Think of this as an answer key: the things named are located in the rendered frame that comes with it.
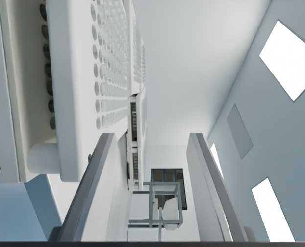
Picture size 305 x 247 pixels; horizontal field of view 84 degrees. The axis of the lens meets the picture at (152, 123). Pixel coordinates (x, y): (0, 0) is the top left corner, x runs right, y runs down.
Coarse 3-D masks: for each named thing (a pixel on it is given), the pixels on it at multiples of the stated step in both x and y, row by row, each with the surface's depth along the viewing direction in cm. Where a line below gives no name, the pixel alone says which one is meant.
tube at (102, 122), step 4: (52, 120) 17; (96, 120) 17; (100, 120) 17; (104, 120) 17; (108, 120) 18; (52, 124) 17; (96, 124) 17; (100, 124) 17; (104, 124) 17; (108, 124) 18; (52, 128) 17; (100, 128) 17; (104, 128) 17
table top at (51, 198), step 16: (48, 176) 21; (32, 192) 22; (48, 192) 22; (64, 192) 24; (128, 192) 88; (48, 208) 23; (64, 208) 24; (112, 208) 53; (128, 208) 88; (48, 224) 24; (112, 224) 53; (112, 240) 53
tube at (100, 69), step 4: (48, 64) 16; (96, 64) 16; (100, 64) 16; (104, 64) 16; (48, 68) 16; (96, 68) 16; (100, 68) 16; (104, 68) 17; (48, 72) 16; (96, 72) 16; (100, 72) 16; (104, 72) 16; (48, 76) 17; (96, 76) 17; (100, 76) 17; (104, 76) 17
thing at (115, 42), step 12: (96, 0) 17; (108, 0) 18; (108, 12) 19; (120, 12) 24; (108, 24) 18; (120, 24) 25; (108, 36) 18; (120, 36) 25; (108, 48) 19; (120, 48) 26; (108, 60) 18; (120, 60) 25; (108, 72) 18; (120, 72) 25; (108, 84) 18; (120, 84) 25; (120, 96) 24; (120, 108) 24
